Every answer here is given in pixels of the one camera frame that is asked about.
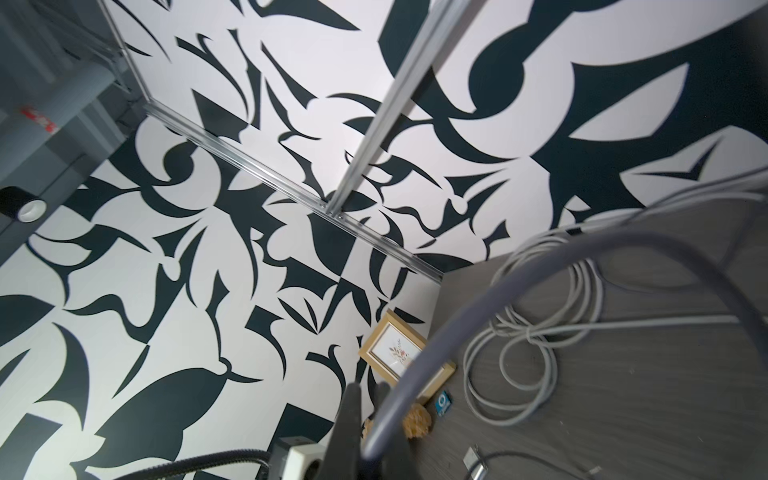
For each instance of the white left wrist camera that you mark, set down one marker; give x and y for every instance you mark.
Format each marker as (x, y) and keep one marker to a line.
(295, 458)

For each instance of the grey USB cable green charger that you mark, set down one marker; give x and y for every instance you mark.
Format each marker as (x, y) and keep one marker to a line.
(468, 320)

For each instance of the brown teddy bear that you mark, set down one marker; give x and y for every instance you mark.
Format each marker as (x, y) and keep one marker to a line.
(417, 423)

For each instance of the wooden picture frame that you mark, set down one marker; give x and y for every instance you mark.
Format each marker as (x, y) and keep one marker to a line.
(391, 348)

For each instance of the silver mp3 player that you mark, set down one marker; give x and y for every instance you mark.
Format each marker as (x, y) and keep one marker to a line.
(476, 468)

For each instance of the grey USB cable yellow charger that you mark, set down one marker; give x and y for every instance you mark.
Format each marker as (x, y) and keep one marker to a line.
(512, 464)

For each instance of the blue mp3 player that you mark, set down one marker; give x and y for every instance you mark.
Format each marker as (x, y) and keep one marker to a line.
(443, 403)

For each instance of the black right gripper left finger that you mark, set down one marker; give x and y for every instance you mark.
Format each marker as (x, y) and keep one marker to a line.
(342, 456)

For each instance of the black ceiling spotlight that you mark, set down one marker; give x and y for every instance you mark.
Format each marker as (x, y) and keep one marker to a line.
(21, 206)

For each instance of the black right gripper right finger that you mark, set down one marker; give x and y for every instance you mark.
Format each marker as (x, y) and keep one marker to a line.
(397, 462)

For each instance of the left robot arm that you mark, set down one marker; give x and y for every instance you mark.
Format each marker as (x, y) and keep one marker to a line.
(199, 463)

